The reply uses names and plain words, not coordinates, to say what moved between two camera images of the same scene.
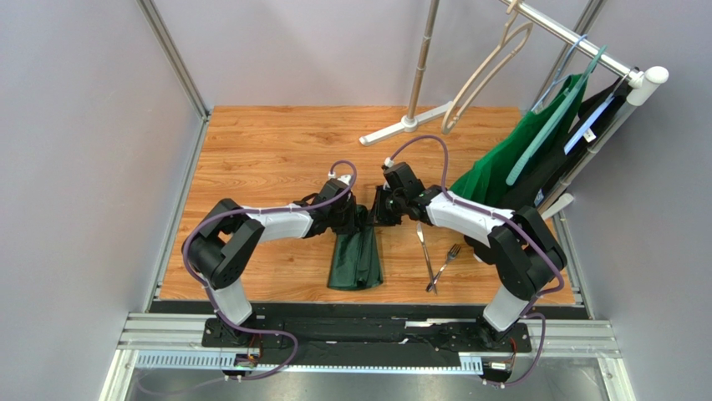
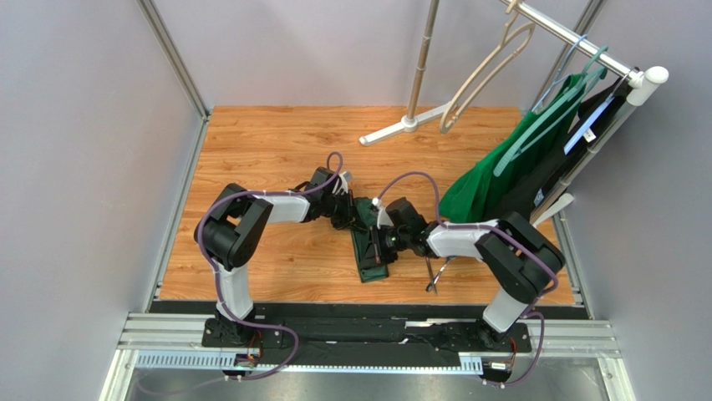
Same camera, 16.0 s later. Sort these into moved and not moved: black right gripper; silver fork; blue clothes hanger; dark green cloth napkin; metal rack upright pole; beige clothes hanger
Moved: black right gripper; dark green cloth napkin
Not moved: silver fork; blue clothes hanger; beige clothes hanger; metal rack upright pole
